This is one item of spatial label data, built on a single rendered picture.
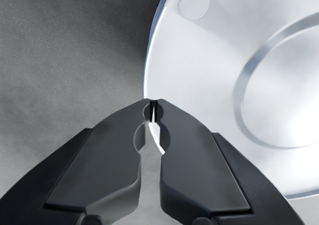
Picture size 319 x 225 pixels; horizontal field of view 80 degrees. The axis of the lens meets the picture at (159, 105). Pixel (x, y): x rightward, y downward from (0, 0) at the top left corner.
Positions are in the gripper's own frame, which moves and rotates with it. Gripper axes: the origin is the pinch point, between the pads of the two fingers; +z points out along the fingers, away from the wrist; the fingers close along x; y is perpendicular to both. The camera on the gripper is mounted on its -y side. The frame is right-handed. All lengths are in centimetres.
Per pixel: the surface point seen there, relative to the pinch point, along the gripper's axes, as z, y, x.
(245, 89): 3.6, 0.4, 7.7
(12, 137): 29, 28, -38
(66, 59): 29.5, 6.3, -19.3
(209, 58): 4.2, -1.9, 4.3
